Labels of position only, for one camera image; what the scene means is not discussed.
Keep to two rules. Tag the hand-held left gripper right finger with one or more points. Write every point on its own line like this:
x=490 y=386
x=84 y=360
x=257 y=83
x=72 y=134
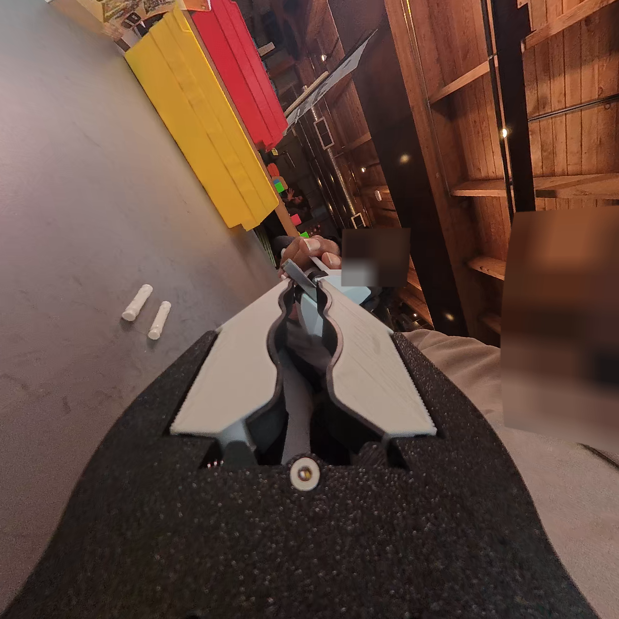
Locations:
x=377 y=382

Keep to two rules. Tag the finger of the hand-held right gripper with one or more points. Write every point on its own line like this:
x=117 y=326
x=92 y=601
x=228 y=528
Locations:
x=355 y=293
x=310 y=314

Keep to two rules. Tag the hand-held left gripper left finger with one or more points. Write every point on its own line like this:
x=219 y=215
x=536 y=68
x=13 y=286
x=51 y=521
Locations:
x=227 y=382

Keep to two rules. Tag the short white rod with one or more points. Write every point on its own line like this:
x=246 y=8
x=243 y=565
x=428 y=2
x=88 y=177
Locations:
x=159 y=320
x=138 y=302

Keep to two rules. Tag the yellow plastic bin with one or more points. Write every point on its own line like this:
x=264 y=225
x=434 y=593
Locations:
x=193 y=121

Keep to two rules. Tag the grey desk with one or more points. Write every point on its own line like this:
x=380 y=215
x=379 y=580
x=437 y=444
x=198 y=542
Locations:
x=72 y=193

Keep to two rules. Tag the person's right hand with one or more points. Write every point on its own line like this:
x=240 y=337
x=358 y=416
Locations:
x=309 y=246

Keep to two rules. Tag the white hanging sign board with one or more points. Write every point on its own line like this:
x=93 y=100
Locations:
x=333 y=77

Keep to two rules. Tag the person's brown clothing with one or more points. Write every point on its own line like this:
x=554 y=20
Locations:
x=556 y=507

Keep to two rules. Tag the building set cardboard box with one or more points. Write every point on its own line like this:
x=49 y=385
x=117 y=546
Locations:
x=232 y=58

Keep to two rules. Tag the wooden wall shelves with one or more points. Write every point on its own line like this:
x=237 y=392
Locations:
x=556 y=96

